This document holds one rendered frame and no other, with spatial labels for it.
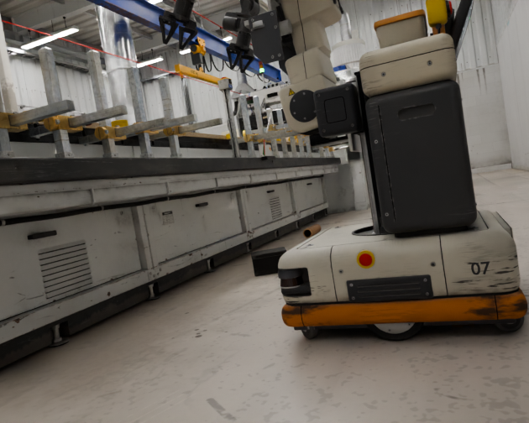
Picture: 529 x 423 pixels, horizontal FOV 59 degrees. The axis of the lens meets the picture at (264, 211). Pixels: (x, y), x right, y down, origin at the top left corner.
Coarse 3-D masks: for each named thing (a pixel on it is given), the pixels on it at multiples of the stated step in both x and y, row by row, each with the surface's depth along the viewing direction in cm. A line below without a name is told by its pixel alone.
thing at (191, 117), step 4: (184, 116) 208; (188, 116) 207; (192, 116) 206; (196, 116) 209; (168, 120) 211; (172, 120) 210; (176, 120) 210; (180, 120) 209; (184, 120) 208; (188, 120) 207; (192, 120) 207; (196, 120) 208; (168, 124) 211; (172, 124) 211; (176, 124) 210; (180, 124) 211; (156, 128) 214; (160, 128) 214; (128, 136) 222
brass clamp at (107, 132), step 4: (96, 128) 187; (100, 128) 186; (104, 128) 187; (108, 128) 188; (112, 128) 190; (96, 132) 187; (100, 132) 186; (104, 132) 186; (108, 132) 187; (112, 132) 190; (96, 136) 187; (100, 136) 187; (104, 136) 187; (108, 136) 188; (112, 136) 190; (116, 136) 192; (124, 136) 197; (116, 140) 198
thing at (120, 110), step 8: (96, 112) 164; (104, 112) 163; (112, 112) 162; (120, 112) 160; (72, 120) 168; (80, 120) 167; (88, 120) 166; (96, 120) 165; (32, 128) 175; (40, 128) 174; (32, 136) 176; (40, 136) 178
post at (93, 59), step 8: (88, 56) 188; (96, 56) 188; (88, 64) 188; (96, 64) 188; (96, 72) 187; (96, 80) 188; (96, 88) 188; (104, 88) 190; (96, 96) 189; (104, 96) 190; (96, 104) 189; (104, 104) 189; (104, 120) 188; (104, 144) 190; (112, 144) 190; (104, 152) 190; (112, 152) 190
